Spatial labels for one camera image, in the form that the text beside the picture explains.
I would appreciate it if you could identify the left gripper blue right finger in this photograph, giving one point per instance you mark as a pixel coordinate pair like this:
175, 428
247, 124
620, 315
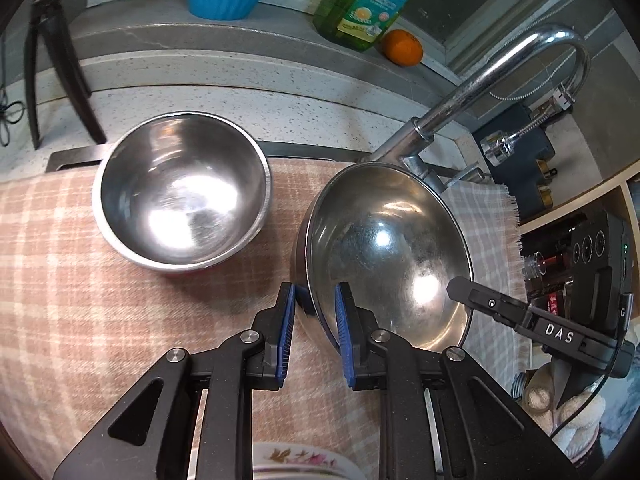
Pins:
442, 415

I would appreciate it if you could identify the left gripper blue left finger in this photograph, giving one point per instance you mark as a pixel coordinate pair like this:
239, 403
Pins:
190, 415

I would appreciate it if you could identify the large stainless steel bowl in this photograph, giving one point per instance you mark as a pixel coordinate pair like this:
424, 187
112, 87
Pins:
396, 243

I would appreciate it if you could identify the white knitted glove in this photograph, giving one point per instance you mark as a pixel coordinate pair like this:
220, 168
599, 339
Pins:
579, 435

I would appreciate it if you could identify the beige plaid cloth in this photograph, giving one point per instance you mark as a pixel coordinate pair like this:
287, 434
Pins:
80, 324

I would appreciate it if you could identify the floral rimmed plate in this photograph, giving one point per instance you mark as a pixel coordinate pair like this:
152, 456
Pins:
281, 460

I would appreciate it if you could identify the red steel-lined bowl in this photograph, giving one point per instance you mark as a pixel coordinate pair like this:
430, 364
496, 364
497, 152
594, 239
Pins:
182, 192

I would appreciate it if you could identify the chrome faucet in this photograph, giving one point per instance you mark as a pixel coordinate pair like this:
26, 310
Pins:
404, 147

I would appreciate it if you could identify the orange fruit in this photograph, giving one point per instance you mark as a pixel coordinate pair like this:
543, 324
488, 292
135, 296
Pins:
402, 48

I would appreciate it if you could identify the black tripod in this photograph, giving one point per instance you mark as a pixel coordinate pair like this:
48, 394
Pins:
47, 21

